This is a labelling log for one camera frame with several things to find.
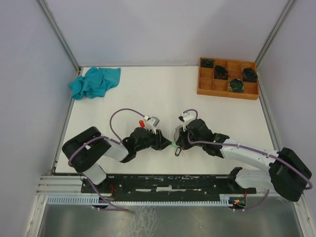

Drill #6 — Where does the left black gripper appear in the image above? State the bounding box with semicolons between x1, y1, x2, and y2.
135;126;172;152

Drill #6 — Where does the green key tag with key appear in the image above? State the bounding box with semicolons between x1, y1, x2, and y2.
171;142;184;156

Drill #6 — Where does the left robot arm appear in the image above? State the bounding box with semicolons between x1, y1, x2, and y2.
62;126;172;193

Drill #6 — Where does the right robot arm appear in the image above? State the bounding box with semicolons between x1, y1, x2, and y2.
175;116;313;202

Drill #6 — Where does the black key tag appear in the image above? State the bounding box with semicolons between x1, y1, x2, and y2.
175;147;182;157

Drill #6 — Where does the red key tag with key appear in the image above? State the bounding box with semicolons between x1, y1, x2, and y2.
139;120;145;128

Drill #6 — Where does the wooden compartment tray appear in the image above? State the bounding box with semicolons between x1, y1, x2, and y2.
197;57;259;100

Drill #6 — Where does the dark rolled sock blue-yellow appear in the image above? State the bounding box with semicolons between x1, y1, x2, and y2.
228;78;244;93

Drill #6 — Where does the dark rolled sock top-left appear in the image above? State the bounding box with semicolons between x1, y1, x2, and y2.
200;58;215;69

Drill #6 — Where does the dark rolled sock right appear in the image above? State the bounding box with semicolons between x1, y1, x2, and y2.
242;67;258;83

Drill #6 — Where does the teal cloth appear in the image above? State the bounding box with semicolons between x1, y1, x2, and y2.
69;67;121;100

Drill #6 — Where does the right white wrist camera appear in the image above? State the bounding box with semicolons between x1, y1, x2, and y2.
178;110;196;123

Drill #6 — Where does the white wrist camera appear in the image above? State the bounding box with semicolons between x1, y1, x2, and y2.
178;110;196;123
144;115;160;134

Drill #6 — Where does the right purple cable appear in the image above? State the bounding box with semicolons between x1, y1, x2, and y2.
182;108;314;213

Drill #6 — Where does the purple cable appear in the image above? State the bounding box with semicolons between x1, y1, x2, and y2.
182;108;314;213
68;108;149;212

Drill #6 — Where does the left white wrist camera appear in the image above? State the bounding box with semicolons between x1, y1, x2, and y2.
144;115;160;134

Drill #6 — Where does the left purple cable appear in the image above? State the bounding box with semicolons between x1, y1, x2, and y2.
68;108;149;212

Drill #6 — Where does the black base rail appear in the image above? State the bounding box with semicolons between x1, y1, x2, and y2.
96;174;257;201

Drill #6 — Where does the white cable duct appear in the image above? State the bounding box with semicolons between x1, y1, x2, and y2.
46;195;233;207

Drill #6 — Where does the right aluminium corner post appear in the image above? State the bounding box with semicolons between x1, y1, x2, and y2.
254;0;297;65

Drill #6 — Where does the aluminium corner post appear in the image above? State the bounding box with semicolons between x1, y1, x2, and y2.
254;0;297;65
36;0;81;73

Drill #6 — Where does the left aluminium corner post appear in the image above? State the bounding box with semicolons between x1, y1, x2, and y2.
36;0;81;73

